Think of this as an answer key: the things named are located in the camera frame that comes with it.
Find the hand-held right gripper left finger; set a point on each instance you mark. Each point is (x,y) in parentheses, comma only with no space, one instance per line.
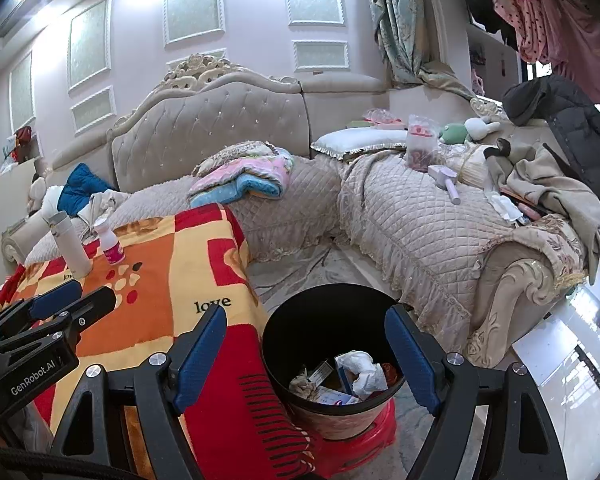
(200,360)

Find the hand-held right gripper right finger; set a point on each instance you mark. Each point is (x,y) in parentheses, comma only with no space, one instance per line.
(412,360)

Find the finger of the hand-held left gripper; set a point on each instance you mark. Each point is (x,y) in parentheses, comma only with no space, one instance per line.
(85,310)
(55,300)

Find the white paper towel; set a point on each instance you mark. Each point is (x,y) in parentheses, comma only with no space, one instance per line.
(365,375)

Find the white blue striped medicine box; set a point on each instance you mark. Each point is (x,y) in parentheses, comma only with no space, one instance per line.
(325,372)

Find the black trash bin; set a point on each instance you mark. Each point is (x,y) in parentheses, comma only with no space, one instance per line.
(300,320)

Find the white thermos bottle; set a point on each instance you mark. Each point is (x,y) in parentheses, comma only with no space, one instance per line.
(70,245)

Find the white pill bottle pink label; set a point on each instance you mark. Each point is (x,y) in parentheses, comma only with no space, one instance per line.
(111,245)

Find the orange yellow red printed blanket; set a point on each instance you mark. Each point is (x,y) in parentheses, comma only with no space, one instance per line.
(155,270)

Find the red plastic stool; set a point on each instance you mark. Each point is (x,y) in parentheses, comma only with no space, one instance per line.
(375,435)

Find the beige crumpled cloth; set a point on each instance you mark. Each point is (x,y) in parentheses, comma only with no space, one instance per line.
(102,207)

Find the blue garment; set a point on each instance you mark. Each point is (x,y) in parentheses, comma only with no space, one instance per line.
(82,187)

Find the beige quilted sofa cover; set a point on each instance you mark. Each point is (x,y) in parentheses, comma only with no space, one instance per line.
(420,240)
(290,210)

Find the red hanging ornament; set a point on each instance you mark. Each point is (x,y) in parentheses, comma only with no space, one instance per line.
(22,137)

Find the white tissues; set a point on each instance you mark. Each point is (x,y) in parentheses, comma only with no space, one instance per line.
(505,207)

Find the folded pink blue blanket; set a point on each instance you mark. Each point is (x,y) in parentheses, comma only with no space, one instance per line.
(250,185)

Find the white lint roller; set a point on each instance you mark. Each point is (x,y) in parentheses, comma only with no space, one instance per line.
(445,180)

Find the clear bag red contents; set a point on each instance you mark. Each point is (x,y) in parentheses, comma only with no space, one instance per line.
(420,147)

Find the beige coat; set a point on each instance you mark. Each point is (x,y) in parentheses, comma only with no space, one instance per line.
(565,200)

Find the white pillow gold fringe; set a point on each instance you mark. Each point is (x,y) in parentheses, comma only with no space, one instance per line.
(355,142)

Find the beige tufted sofa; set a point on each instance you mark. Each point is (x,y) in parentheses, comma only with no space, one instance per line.
(205,115)

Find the green plush toy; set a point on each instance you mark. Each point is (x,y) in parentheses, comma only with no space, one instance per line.
(454,132)

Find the white plush toy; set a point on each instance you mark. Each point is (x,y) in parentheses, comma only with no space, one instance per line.
(480,129)

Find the pink patterned pouch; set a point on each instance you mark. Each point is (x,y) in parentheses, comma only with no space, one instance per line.
(382,117)

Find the black padded jacket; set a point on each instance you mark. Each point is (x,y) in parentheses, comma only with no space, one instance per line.
(570,130)

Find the pale floral curtain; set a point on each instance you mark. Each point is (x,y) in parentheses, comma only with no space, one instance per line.
(405,20)

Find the pink dotted hanging garment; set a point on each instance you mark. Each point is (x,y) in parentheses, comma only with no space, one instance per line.
(555,15)

